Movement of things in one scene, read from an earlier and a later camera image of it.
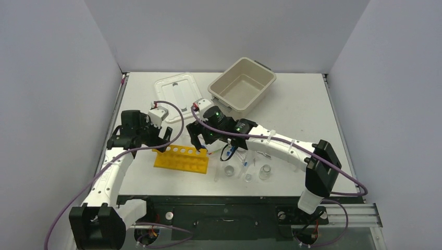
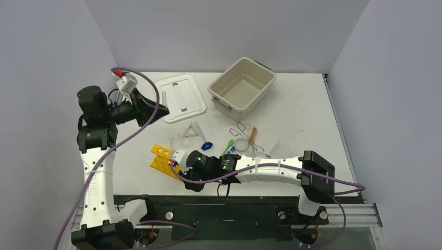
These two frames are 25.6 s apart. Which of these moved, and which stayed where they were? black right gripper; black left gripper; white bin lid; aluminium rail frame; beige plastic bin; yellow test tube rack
Moved: black right gripper; black left gripper; yellow test tube rack
Stayed: white bin lid; aluminium rail frame; beige plastic bin
